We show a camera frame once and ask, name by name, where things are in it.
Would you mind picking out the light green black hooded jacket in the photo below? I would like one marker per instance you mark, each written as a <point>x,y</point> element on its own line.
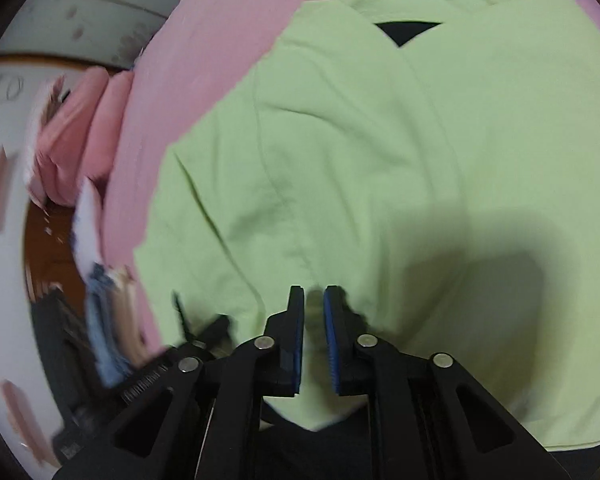
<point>380,199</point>

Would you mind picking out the folded beige garment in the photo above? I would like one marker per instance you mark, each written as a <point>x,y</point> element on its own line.
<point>129,334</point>

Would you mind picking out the pink bed blanket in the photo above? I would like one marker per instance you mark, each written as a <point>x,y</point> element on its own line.
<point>180,85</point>

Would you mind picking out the folded blue denim jeans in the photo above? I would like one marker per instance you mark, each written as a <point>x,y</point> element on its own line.
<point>112,368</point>

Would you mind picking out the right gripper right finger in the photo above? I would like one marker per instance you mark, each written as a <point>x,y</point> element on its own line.
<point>428,418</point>

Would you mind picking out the floral sliding wardrobe door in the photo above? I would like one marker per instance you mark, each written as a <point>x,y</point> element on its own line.
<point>105,32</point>

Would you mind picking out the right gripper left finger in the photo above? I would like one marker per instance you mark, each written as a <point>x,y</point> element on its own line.
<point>266,365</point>

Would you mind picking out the white patterned pillow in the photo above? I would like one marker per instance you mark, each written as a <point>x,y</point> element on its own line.
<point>86,224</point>

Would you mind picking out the pink plush pillow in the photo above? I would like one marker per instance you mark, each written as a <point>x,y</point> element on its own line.
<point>73,134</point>

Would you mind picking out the dark wooden headboard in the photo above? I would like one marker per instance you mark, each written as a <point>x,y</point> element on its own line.
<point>47,255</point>

